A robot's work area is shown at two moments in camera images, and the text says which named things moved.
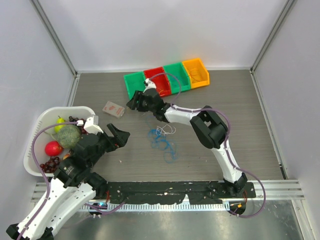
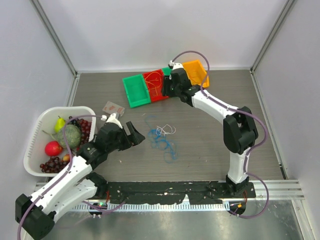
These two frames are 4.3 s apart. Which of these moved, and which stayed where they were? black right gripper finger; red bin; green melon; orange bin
Moved: black right gripper finger
Stayed: red bin; green melon; orange bin
